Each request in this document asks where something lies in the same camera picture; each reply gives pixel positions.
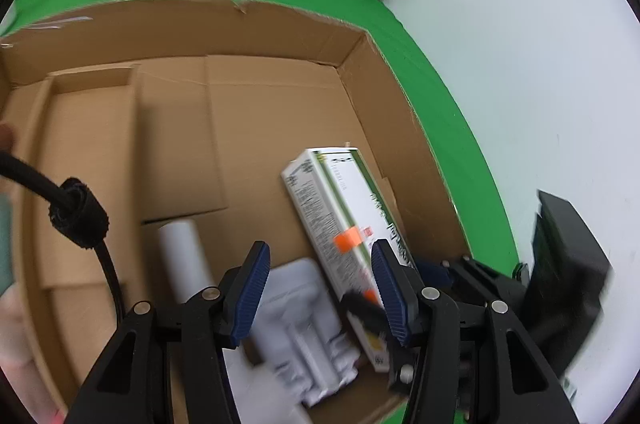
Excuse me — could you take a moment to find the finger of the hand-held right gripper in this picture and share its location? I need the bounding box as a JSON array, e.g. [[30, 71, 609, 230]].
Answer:
[[340, 292, 417, 394], [414, 254, 528, 320]]

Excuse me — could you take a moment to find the white flat packet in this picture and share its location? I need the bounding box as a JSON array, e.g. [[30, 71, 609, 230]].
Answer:
[[222, 346, 313, 424]]

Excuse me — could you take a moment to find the cardboard box lid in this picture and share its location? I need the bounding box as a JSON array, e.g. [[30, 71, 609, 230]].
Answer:
[[0, 63, 143, 405]]

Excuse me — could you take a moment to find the large cardboard box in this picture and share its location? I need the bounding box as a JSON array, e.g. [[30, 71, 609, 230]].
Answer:
[[0, 0, 473, 424]]

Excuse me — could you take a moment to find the black velcro strap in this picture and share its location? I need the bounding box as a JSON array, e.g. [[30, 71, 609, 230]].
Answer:
[[48, 177, 109, 250]]

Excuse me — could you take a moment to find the person's left forearm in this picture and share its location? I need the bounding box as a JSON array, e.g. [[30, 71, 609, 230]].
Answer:
[[0, 286, 68, 424]]

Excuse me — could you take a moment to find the black cable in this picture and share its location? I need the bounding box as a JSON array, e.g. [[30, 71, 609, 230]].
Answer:
[[0, 151, 126, 327]]

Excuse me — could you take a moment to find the green table cloth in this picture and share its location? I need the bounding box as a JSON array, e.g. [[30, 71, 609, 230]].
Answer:
[[0, 0, 523, 424]]

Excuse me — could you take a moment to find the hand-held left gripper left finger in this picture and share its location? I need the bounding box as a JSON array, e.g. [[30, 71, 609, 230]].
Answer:
[[65, 240, 272, 424]]

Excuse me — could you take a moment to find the white and green carton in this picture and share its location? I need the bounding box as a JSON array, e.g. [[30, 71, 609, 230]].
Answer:
[[281, 147, 420, 373]]

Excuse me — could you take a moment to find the white paper roll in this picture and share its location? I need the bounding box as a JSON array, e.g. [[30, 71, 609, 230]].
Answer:
[[158, 219, 213, 302]]

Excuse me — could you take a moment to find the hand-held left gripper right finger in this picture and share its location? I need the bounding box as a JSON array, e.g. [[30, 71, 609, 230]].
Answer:
[[370, 238, 576, 424]]

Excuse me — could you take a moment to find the white plastic blister pack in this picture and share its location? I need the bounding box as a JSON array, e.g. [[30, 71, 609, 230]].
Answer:
[[245, 256, 362, 409]]

